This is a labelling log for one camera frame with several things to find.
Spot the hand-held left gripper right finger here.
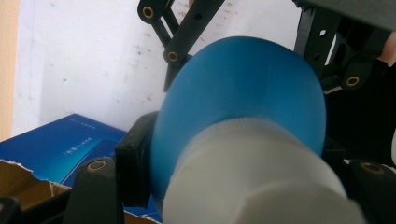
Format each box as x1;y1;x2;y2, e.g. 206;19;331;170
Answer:
322;135;347;163

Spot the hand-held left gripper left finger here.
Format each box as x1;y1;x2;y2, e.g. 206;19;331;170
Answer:
115;111;160;209

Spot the blue cardboard box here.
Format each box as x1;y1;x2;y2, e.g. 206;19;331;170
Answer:
0;113;163;223

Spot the blue tube with white cap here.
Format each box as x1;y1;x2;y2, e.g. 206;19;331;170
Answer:
149;35;368;224

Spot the torn brown cardboard box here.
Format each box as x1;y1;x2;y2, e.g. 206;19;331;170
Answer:
0;159;161;224

